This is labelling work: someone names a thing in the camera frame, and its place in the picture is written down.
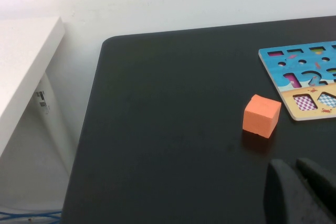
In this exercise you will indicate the colourful wooden number puzzle board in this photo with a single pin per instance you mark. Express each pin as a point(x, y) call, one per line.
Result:
point(272, 62)

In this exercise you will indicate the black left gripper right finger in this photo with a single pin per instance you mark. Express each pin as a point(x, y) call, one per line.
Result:
point(320, 179)

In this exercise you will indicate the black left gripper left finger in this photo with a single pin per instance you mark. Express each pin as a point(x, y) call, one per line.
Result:
point(286, 197)

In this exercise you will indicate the orange foam cube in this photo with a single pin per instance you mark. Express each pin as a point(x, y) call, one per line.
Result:
point(260, 116)

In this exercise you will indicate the label sticker on table leg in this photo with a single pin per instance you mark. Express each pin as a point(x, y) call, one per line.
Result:
point(43, 102)

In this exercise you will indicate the white side table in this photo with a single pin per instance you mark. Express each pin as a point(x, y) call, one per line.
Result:
point(21, 53)

